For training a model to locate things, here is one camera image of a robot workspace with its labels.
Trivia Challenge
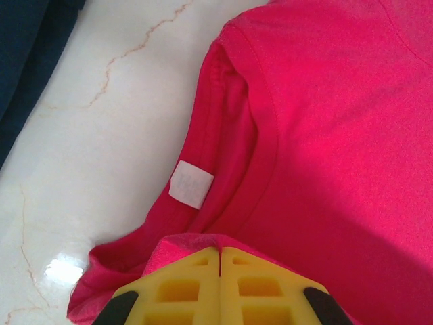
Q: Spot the pink t-shirt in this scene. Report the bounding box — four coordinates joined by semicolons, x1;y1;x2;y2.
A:
66;0;433;325

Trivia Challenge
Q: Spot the folded navy t-shirt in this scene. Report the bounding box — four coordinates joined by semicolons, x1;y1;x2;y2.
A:
0;0;85;170

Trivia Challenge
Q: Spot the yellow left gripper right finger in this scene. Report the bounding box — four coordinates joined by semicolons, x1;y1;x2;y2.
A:
219;246;352;325

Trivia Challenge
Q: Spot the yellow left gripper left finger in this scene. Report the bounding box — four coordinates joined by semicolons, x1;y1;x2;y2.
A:
96;246;221;325

